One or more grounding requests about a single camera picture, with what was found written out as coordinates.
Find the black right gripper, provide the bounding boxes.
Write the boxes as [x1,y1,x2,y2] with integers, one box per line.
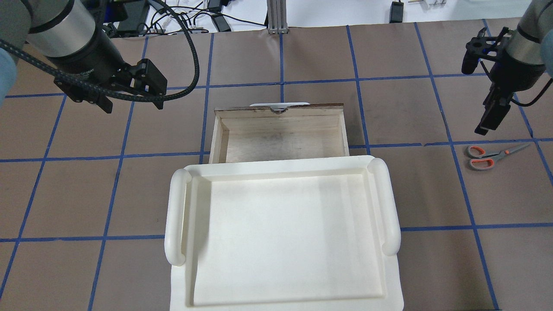
[474,49,547,136]

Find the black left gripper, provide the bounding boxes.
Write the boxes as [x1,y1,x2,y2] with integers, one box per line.
[54,59,167,114]

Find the grey orange scissors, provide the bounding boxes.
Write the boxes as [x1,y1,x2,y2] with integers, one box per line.
[465,143,530,171]

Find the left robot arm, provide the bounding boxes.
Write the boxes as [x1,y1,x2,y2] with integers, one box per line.
[1,0,167,114]

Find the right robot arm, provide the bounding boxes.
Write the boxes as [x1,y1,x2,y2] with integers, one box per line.
[466,0,553,136]

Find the light wooden drawer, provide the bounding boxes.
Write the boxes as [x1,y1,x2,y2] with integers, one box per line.
[209,104,350,164]

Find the black power brick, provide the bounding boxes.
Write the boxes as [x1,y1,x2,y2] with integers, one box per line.
[116,0,150,37]

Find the black power adapter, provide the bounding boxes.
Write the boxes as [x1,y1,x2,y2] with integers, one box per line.
[389,0,404,23]

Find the white plastic tray box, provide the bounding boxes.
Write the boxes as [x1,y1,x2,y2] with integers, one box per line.
[164,155,404,311]

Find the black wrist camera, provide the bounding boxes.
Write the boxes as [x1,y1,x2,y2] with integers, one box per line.
[461,27,494,75]

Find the black braided cable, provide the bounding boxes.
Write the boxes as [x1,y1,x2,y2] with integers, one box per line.
[0,0,200,103]

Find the aluminium frame post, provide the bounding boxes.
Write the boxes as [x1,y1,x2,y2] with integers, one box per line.
[266,0,289,34]

